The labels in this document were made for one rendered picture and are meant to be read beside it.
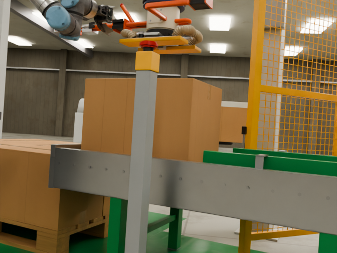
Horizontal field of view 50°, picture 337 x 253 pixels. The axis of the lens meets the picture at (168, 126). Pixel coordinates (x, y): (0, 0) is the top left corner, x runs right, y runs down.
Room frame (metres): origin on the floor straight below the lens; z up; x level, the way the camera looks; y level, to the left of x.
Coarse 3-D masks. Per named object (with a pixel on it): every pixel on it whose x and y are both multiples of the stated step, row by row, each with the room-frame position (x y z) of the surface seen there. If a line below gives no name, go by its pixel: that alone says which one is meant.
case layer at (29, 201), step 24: (0, 144) 2.39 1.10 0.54; (24, 144) 2.53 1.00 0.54; (48, 144) 2.69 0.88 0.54; (0, 168) 2.10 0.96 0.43; (24, 168) 2.02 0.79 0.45; (48, 168) 1.94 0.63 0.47; (0, 192) 2.10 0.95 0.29; (24, 192) 2.01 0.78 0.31; (48, 192) 1.94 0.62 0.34; (72, 192) 1.99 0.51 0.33; (0, 216) 2.09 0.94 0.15; (24, 216) 2.01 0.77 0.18; (48, 216) 1.93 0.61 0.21; (72, 216) 2.00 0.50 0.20; (96, 216) 2.21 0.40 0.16
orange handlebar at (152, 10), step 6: (180, 0) 1.55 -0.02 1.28; (186, 0) 1.54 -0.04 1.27; (150, 6) 1.61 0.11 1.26; (156, 6) 1.60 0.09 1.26; (162, 6) 1.59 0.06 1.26; (168, 6) 1.59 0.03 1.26; (174, 6) 1.58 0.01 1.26; (150, 12) 1.69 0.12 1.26; (156, 12) 1.70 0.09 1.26; (162, 18) 1.77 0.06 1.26; (186, 18) 1.81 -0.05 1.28; (108, 24) 2.00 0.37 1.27; (126, 24) 1.95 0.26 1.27; (132, 24) 1.93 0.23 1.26; (138, 24) 1.92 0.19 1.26; (144, 24) 1.90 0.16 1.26; (180, 24) 1.86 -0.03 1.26; (186, 24) 1.85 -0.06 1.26
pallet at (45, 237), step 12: (108, 216) 2.32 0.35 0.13; (0, 228) 2.21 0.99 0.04; (36, 228) 1.97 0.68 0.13; (72, 228) 2.01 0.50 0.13; (84, 228) 2.10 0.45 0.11; (96, 228) 2.31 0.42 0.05; (0, 240) 2.08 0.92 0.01; (12, 240) 2.07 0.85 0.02; (24, 240) 2.08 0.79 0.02; (48, 240) 1.93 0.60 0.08; (60, 240) 1.92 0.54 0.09; (36, 252) 1.96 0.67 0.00; (48, 252) 1.92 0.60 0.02; (60, 252) 1.93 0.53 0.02
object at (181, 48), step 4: (140, 48) 1.99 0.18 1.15; (156, 48) 1.95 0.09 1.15; (168, 48) 1.92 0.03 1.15; (172, 48) 1.91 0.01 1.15; (176, 48) 1.90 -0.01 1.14; (180, 48) 1.89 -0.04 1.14; (184, 48) 1.88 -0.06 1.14; (188, 48) 1.87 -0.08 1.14; (192, 48) 1.87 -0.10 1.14; (196, 48) 1.88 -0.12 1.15; (156, 52) 2.01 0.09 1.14; (160, 52) 2.00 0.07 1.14; (164, 52) 1.99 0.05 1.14; (168, 52) 1.99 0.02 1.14; (172, 52) 1.98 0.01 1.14; (176, 52) 1.98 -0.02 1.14; (180, 52) 1.97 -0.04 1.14; (184, 52) 1.96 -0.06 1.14; (188, 52) 1.96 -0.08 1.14; (192, 52) 1.95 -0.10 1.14; (196, 52) 1.94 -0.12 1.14; (200, 52) 1.94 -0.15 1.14
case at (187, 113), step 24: (96, 96) 1.81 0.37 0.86; (120, 96) 1.74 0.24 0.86; (168, 96) 1.62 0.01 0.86; (192, 96) 1.58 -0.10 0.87; (216, 96) 1.85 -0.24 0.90; (96, 120) 1.80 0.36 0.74; (120, 120) 1.74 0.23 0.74; (168, 120) 1.62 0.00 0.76; (192, 120) 1.59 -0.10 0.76; (216, 120) 1.87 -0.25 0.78; (96, 144) 1.80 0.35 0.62; (120, 144) 1.73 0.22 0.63; (168, 144) 1.62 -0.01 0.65; (192, 144) 1.60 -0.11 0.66; (216, 144) 1.89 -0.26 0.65
